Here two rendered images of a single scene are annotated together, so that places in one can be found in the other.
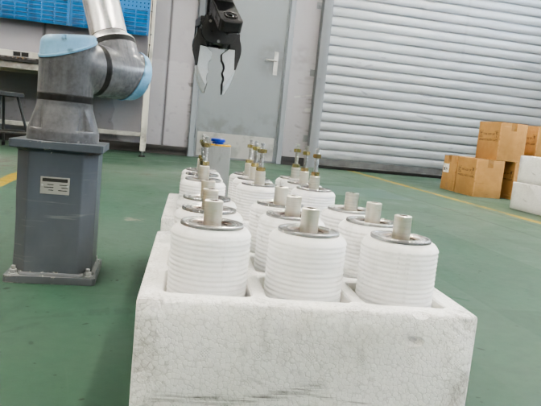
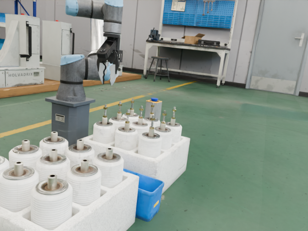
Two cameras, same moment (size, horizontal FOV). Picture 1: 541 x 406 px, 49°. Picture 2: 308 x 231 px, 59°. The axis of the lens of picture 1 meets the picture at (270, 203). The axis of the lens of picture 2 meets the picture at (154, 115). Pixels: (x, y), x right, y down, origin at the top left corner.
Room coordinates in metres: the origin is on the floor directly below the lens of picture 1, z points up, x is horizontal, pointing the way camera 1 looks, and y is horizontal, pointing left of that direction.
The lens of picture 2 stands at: (0.35, -0.69, 0.60)
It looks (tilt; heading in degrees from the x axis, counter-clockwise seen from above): 14 degrees down; 33
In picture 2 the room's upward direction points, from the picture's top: 6 degrees clockwise
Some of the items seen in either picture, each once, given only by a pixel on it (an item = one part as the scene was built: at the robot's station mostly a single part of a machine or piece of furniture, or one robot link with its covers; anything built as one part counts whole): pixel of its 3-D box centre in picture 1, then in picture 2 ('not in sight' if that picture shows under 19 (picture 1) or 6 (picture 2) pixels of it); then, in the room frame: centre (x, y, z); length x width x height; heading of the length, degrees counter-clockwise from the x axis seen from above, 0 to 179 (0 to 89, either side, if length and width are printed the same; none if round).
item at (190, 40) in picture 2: not in sight; (193, 39); (5.58, 1.99, 0.87); 0.40 x 0.30 x 0.23; 88
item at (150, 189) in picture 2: not in sight; (123, 189); (1.11, -0.09, 0.06); 0.30 x 0.11 x 0.12; 98
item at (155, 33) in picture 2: not in sight; (154, 34); (5.04, 2.57, 0.87); 0.41 x 0.17 x 0.25; 12
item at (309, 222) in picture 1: (309, 221); (19, 168); (0.71, -0.05, 0.26); 0.02 x 0.02 x 0.03
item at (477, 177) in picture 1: (478, 176); not in sight; (4.76, -1.66, 0.15); 0.30 x 0.24 x 0.30; 11
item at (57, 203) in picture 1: (59, 207); (70, 125); (1.30, 0.47, 0.15); 0.19 x 0.19 x 0.30; 12
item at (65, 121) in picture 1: (64, 118); (71, 89); (1.30, 0.47, 0.35); 0.15 x 0.15 x 0.10
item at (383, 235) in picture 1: (400, 238); (52, 186); (0.73, -0.17, 0.25); 0.08 x 0.08 x 0.01
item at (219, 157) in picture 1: (212, 200); (151, 127); (1.63, 0.16, 0.16); 0.07 x 0.07 x 0.31; 8
